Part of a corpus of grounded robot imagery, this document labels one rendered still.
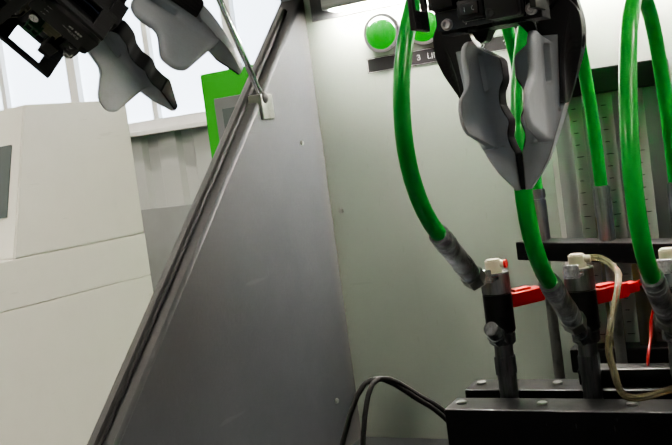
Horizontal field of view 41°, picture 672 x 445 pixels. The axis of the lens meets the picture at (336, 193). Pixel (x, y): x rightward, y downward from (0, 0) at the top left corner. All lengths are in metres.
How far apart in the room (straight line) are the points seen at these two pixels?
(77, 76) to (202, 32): 5.42
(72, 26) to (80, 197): 3.11
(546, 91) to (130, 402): 0.53
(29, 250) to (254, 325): 2.56
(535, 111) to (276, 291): 0.65
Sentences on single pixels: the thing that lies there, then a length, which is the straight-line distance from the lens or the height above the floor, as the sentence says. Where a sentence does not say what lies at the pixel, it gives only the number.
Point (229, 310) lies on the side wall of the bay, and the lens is 1.03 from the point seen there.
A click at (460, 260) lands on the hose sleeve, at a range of 0.79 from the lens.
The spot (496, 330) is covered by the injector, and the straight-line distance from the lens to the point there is 0.86.
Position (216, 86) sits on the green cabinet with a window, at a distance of 3.91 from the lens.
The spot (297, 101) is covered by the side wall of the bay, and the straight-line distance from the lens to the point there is 1.21.
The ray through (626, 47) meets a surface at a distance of 0.74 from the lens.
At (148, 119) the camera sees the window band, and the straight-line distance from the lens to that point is 5.80.
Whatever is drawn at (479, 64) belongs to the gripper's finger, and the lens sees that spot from 0.56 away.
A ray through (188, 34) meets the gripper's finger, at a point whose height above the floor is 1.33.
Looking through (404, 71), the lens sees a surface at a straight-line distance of 0.72.
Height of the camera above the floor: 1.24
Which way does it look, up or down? 3 degrees down
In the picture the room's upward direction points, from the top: 8 degrees counter-clockwise
